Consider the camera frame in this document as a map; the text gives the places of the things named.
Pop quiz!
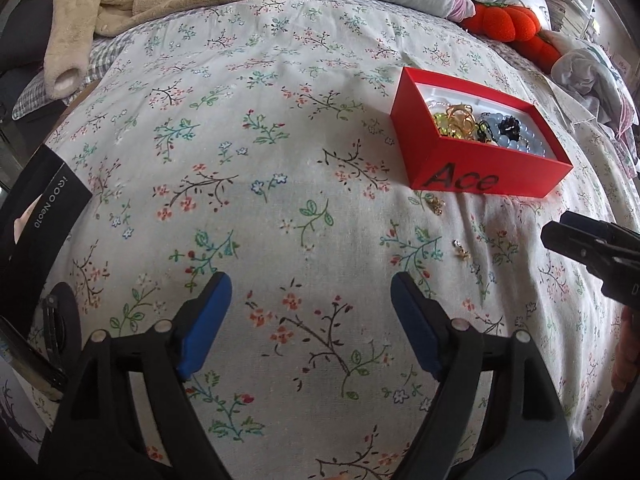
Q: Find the blue bead bracelet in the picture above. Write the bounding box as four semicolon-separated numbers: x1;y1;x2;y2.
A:
487;114;547;157

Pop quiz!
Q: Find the red cardboard box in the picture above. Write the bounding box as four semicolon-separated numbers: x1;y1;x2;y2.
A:
390;66;573;198

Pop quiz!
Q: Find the stack of books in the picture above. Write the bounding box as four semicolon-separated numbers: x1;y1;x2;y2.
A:
542;0;601;37

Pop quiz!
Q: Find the grey white crumpled clothing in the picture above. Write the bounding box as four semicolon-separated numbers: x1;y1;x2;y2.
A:
550;42;640;127

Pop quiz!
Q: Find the person's right hand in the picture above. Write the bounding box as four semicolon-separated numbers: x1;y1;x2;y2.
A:
611;305;640;393

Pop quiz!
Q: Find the orange plush pumpkin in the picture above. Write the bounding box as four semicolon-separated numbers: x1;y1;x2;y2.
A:
460;2;561;67

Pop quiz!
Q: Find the floral bed sheet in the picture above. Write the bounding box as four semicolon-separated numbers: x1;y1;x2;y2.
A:
12;0;640;480

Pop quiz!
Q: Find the dark grey cushion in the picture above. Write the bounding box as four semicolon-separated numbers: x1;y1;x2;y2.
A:
0;0;52;107

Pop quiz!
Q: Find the dark hair clip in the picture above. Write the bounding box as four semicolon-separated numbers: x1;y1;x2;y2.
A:
40;282;83;377

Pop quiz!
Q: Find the cream cloth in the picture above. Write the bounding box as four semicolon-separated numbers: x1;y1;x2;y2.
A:
545;77;602;127

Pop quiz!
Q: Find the white deer print bag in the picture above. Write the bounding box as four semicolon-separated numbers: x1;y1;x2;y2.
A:
0;360;57;461

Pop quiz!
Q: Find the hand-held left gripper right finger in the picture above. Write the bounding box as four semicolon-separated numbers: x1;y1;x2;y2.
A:
390;271;573;480

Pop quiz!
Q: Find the green bead bracelet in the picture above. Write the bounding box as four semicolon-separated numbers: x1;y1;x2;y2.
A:
432;112;458;139

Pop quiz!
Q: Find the gold ring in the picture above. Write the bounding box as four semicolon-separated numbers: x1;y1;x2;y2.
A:
445;104;479;139

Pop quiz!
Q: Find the black phone box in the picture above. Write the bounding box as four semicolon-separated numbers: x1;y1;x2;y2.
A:
0;142;93;321

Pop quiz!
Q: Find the black hair claw clip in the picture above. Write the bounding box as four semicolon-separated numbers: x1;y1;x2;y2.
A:
497;116;524;142

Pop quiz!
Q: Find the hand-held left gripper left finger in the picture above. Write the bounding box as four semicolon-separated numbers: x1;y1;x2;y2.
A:
40;271;233;480

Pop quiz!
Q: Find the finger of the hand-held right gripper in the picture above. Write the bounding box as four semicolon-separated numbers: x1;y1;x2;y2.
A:
560;211;640;242
541;224;613;282

